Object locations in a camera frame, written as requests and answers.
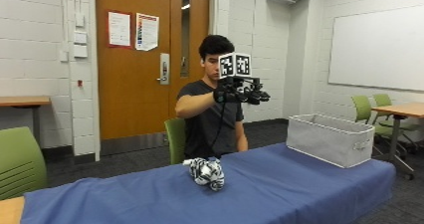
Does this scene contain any white cube with black markers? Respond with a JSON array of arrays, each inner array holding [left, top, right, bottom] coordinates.
[[216, 52, 252, 80]]

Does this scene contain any the person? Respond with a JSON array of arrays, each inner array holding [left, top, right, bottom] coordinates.
[[174, 34, 249, 160]]

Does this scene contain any grey fabric storage bin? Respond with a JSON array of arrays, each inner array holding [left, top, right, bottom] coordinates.
[[284, 113, 376, 169]]

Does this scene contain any green chair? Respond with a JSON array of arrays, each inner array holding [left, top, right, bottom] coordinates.
[[0, 126, 49, 201], [350, 95, 401, 152], [163, 117, 188, 165], [370, 93, 422, 152]]

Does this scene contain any black and white striped soft toy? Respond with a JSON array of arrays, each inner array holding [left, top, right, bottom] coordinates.
[[182, 156, 225, 192]]

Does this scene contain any orange wooden door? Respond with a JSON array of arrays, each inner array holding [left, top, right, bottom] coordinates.
[[94, 0, 212, 141]]

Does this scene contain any blue tablecloth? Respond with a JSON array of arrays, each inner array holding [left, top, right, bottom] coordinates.
[[19, 141, 397, 224]]

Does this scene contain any colourful paper poster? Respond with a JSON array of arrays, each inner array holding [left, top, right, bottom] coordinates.
[[134, 12, 160, 52]]

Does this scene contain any white whiteboard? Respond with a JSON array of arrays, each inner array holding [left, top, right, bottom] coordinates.
[[326, 5, 424, 93]]

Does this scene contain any wooden table with metal legs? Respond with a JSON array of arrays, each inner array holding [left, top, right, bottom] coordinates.
[[0, 96, 53, 145], [370, 102, 424, 181]]

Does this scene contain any black glove cable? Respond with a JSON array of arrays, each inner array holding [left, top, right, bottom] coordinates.
[[207, 101, 227, 158]]

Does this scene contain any silver door handle plate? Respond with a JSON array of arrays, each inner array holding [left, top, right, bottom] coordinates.
[[156, 52, 171, 86]]

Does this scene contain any white paper notice red frame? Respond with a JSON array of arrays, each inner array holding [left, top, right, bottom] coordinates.
[[106, 10, 132, 49]]

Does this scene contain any white wall switch box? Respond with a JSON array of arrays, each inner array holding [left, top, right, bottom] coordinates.
[[73, 31, 89, 45], [74, 12, 86, 28], [71, 44, 89, 59]]

